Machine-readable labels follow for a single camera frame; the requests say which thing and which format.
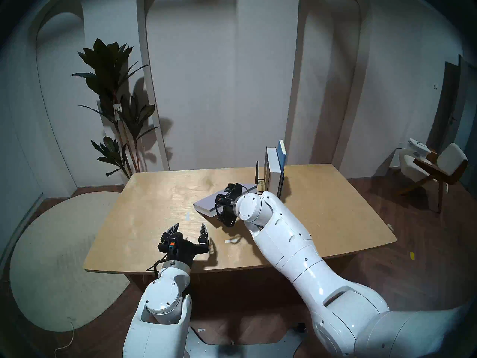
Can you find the black base knob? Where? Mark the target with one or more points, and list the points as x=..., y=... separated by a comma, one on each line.
x=301, y=327

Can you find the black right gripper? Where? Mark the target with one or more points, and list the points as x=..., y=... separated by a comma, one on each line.
x=228, y=202

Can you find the pale grey thin book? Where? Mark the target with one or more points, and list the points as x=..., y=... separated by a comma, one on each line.
x=207, y=204

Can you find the round cream rug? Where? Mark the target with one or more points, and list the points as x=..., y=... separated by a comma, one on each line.
x=52, y=256

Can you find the wooden table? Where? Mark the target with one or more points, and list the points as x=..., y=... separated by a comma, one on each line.
x=156, y=204

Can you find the dark door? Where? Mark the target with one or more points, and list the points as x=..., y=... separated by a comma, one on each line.
x=449, y=100

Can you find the blue book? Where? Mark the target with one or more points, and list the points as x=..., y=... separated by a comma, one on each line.
x=282, y=152

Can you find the white plant tag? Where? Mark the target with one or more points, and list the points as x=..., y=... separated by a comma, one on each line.
x=117, y=112

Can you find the white wooden armchair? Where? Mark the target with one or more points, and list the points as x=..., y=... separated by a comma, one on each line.
x=451, y=159

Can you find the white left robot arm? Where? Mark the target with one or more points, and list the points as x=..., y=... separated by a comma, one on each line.
x=164, y=301

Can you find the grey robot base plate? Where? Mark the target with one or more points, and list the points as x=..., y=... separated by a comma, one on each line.
x=231, y=346

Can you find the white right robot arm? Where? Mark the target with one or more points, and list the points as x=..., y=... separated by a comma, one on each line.
x=298, y=249

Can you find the thick black Century book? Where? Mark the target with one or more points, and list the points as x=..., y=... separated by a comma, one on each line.
x=274, y=170

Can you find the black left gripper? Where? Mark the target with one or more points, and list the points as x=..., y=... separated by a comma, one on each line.
x=179, y=249

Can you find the tall green potted plant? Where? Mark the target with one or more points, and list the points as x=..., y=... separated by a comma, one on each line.
x=108, y=74

